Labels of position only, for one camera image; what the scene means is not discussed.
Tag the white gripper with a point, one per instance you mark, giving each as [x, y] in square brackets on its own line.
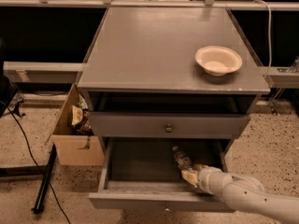
[205, 178]

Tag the clear plastic water bottle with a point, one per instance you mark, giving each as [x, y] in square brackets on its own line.
[182, 159]

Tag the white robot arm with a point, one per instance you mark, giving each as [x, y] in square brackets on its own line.
[243, 193]

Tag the round drawer knob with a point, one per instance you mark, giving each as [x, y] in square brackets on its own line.
[168, 128]

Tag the grey open lower drawer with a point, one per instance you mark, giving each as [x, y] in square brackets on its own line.
[141, 173]

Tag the grey wooden drawer cabinet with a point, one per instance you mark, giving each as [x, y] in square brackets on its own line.
[143, 61]

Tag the grey upper drawer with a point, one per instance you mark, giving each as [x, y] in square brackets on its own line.
[152, 125]

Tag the white paper bowl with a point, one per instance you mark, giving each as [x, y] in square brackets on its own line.
[218, 61]

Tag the snack bag in box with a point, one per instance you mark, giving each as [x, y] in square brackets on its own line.
[77, 115]

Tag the cardboard box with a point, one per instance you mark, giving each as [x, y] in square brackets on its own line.
[74, 148]

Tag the black metal stand leg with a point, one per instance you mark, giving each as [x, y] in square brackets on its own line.
[39, 205]

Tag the metal rail frame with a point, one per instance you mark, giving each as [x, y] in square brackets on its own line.
[30, 72]

